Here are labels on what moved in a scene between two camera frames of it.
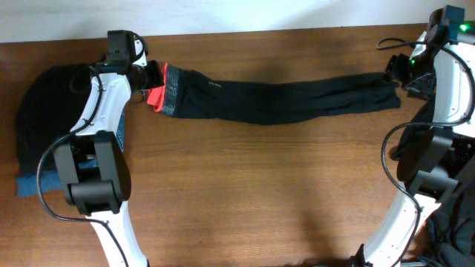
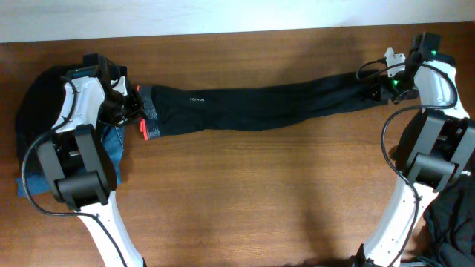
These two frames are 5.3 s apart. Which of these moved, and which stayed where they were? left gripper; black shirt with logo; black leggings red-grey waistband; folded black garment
Moved: black leggings red-grey waistband; left gripper
Stayed: black shirt with logo; folded black garment
